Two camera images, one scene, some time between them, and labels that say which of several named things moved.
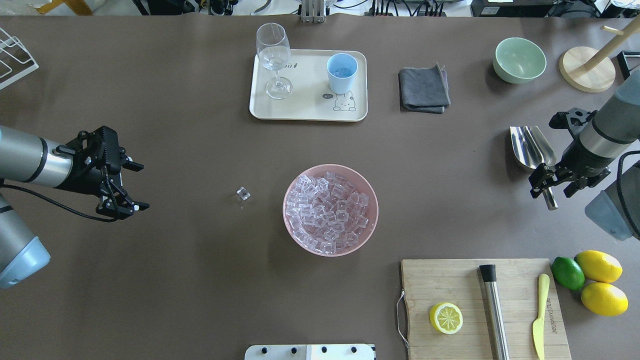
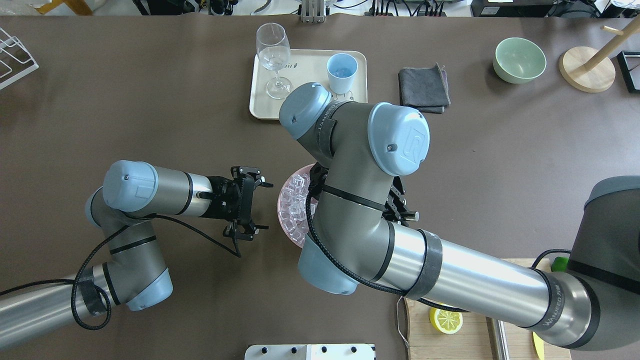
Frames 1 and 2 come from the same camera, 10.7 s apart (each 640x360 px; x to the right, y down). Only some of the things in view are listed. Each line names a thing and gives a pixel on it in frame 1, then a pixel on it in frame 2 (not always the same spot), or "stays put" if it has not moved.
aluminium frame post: x=312 y=11 stays put
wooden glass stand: x=588 y=70 stays put
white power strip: x=312 y=352 stays put
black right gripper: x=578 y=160 -> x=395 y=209
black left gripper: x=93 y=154 -> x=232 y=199
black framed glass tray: x=623 y=62 stays put
